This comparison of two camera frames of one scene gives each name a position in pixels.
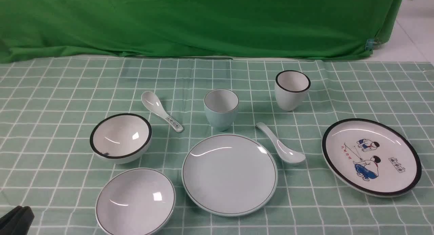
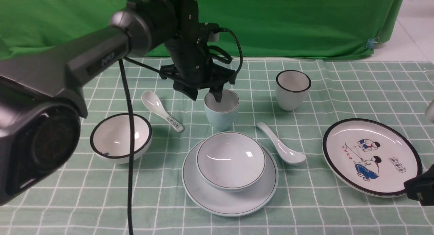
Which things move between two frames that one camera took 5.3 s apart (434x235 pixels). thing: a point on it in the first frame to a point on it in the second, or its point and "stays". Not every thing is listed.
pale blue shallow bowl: x=135 y=201 to x=230 y=161
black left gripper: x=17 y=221 to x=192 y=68
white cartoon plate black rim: x=371 y=157 stays
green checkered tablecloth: x=250 y=146 stays
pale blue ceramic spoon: x=289 y=154 stays
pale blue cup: x=221 y=105 stays
